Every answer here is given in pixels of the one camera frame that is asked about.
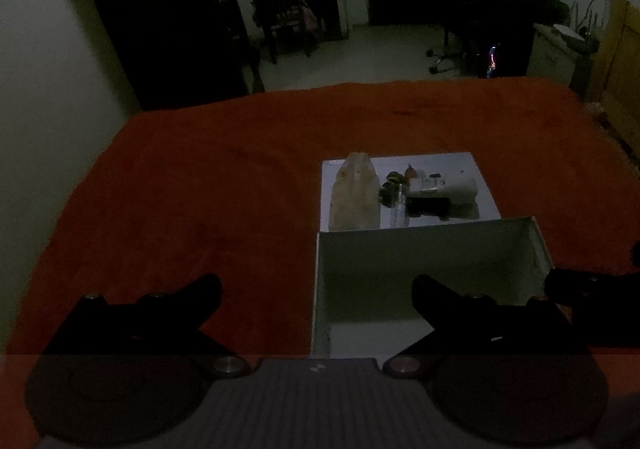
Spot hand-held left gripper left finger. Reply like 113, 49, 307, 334
47, 273, 252, 380

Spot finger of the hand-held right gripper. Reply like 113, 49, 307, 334
544, 268, 640, 346

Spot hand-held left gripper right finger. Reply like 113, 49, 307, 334
382, 274, 593, 378

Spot white cardboard box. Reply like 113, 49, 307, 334
311, 215, 556, 360

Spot white tube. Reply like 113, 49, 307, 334
407, 174, 480, 205

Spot orange cloth covered desktop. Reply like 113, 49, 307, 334
0, 76, 640, 449

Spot small black case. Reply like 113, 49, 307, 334
406, 198, 451, 220

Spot small glass vial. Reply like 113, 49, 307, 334
390, 183, 410, 229

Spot clear crumpled plastic bag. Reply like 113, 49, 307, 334
329, 152, 381, 230

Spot white flat sheet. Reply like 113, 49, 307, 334
320, 152, 502, 232

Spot white low cabinet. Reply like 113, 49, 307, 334
529, 22, 601, 97

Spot computer tower with coloured lights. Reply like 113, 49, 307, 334
464, 12, 536, 80

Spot dark tall wardrobe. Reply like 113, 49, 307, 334
70, 0, 266, 111

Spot black office chair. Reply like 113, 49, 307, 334
426, 0, 503, 76

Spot dark wooden chair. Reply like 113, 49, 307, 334
242, 0, 321, 65

